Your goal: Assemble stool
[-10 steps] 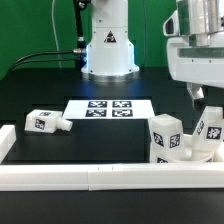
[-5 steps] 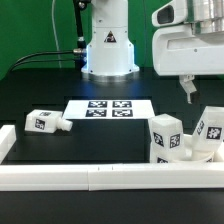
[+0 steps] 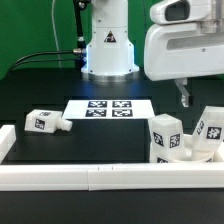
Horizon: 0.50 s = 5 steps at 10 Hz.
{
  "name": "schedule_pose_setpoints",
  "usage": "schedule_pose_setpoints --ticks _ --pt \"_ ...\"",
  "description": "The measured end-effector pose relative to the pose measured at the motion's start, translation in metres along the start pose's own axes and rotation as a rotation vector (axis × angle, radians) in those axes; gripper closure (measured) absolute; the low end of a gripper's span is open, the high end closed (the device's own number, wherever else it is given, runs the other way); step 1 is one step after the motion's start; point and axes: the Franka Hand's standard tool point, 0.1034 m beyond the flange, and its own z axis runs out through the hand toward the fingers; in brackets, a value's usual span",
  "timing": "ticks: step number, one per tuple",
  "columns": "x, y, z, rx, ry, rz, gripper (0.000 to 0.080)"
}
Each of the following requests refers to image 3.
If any white front fence rail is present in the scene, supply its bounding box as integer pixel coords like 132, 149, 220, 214
0, 162, 224, 191

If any black camera stand pole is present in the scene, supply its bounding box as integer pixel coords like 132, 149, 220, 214
72, 0, 90, 70

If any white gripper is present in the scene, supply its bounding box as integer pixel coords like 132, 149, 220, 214
144, 22, 224, 107

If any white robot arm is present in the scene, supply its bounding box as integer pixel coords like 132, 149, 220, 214
82, 0, 224, 107

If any black cable pair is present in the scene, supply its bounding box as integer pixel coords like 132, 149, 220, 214
9, 49, 84, 72

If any grey thin cable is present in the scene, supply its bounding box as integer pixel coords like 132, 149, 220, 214
50, 0, 63, 69

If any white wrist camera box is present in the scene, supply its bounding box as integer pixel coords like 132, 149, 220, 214
150, 0, 210, 25

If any white fence rail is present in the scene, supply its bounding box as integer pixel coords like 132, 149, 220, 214
0, 162, 224, 191
0, 125, 16, 164

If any white left fence rail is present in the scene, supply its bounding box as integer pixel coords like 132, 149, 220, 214
0, 125, 16, 164

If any white marker sheet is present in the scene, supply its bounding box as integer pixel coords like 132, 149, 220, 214
63, 100, 154, 120

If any white round stool seat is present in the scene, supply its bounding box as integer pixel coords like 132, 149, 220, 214
148, 133, 224, 165

